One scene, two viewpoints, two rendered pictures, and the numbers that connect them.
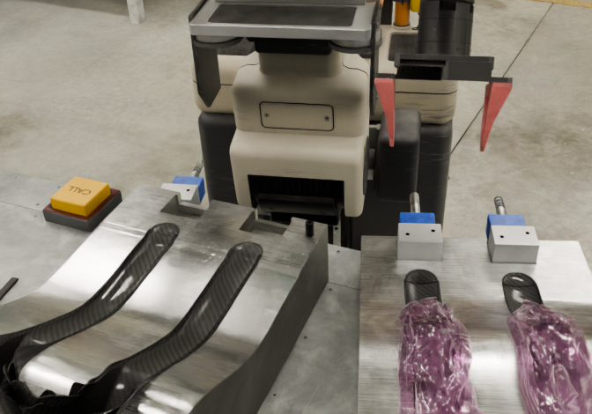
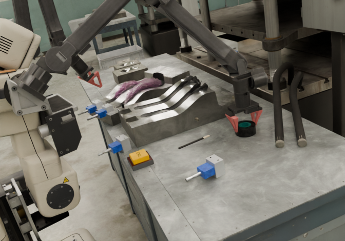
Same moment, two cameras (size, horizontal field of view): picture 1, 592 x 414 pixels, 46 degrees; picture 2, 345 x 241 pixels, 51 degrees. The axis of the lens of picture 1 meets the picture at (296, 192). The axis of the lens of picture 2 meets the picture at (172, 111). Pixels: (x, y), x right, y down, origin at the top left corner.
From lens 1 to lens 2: 1.96 m
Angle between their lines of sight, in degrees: 106
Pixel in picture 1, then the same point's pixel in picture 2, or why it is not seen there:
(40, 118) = not seen: outside the picture
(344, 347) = not seen: hidden behind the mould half
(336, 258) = (113, 129)
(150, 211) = (140, 120)
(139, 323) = (170, 102)
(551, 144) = not seen: outside the picture
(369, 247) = (113, 113)
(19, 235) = (165, 161)
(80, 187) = (136, 155)
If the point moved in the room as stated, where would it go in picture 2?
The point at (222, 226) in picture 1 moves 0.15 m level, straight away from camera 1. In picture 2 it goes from (133, 113) to (108, 128)
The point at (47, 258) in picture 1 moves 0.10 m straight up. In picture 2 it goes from (166, 151) to (160, 128)
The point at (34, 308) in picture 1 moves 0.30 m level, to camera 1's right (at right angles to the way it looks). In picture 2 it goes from (185, 105) to (139, 96)
